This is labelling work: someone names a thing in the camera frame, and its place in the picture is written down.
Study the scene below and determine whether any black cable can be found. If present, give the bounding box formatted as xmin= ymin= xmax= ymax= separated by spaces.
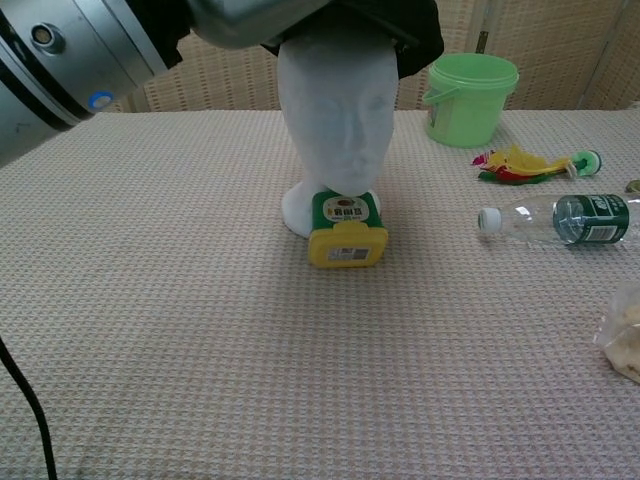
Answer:
xmin=0 ymin=337 xmax=57 ymax=480

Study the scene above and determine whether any clear snack bag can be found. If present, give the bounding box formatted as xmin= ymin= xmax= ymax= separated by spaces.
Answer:
xmin=593 ymin=282 xmax=640 ymax=385

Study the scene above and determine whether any white foam mannequin head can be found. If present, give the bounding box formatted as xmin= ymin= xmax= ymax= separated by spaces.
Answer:
xmin=277 ymin=37 xmax=399 ymax=236

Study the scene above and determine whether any colourful feather shuttlecock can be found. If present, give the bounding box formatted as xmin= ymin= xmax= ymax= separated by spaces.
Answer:
xmin=471 ymin=143 xmax=604 ymax=184

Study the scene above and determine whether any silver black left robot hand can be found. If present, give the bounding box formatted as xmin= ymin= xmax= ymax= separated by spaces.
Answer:
xmin=187 ymin=0 xmax=331 ymax=50

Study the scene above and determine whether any beige woven tablecloth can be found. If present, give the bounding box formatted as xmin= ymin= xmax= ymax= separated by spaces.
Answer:
xmin=0 ymin=108 xmax=640 ymax=480

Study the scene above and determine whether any green box with yellow lid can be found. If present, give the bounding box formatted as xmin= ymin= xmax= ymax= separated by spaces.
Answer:
xmin=307 ymin=190 xmax=390 ymax=270

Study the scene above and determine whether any clear bottle with green label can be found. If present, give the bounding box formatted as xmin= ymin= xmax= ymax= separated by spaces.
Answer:
xmin=477 ymin=193 xmax=640 ymax=246

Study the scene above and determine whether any black baseball cap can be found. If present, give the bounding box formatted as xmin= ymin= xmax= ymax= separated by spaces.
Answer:
xmin=259 ymin=0 xmax=445 ymax=81

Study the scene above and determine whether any woven folding screen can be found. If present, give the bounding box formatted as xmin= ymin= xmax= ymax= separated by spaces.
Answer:
xmin=109 ymin=0 xmax=640 ymax=114

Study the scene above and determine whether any green plastic bucket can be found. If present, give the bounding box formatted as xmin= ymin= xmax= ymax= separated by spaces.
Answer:
xmin=421 ymin=53 xmax=520 ymax=149

